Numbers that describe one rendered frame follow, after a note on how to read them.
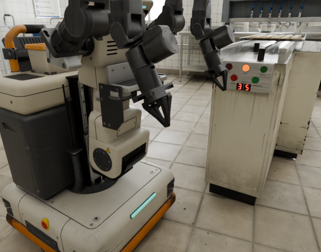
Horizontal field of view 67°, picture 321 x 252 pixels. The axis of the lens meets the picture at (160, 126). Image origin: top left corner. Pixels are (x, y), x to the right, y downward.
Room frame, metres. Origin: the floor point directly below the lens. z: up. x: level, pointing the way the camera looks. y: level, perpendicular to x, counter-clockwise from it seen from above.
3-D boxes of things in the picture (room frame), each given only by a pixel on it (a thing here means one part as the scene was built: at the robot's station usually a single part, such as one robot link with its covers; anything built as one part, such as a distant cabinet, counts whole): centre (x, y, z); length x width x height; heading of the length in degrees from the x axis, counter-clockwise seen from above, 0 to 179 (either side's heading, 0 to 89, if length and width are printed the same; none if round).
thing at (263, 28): (4.48, -1.81, 0.94); 0.33 x 0.33 x 0.12
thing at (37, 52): (1.12, 0.45, 0.87); 0.23 x 0.15 x 0.11; 148
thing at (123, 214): (1.06, 0.35, 0.16); 0.67 x 0.64 x 0.25; 58
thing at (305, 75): (2.36, -1.08, 0.42); 1.28 x 0.72 x 0.84; 150
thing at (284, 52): (1.98, -1.03, 0.87); 2.01 x 0.03 x 0.07; 150
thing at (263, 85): (1.19, -0.42, 0.77); 0.24 x 0.04 x 0.14; 60
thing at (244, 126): (1.51, -0.60, 0.45); 0.70 x 0.34 x 0.90; 150
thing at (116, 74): (0.90, 0.11, 0.77); 0.28 x 0.16 x 0.22; 148
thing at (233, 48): (2.12, -0.78, 0.87); 2.01 x 0.03 x 0.07; 150
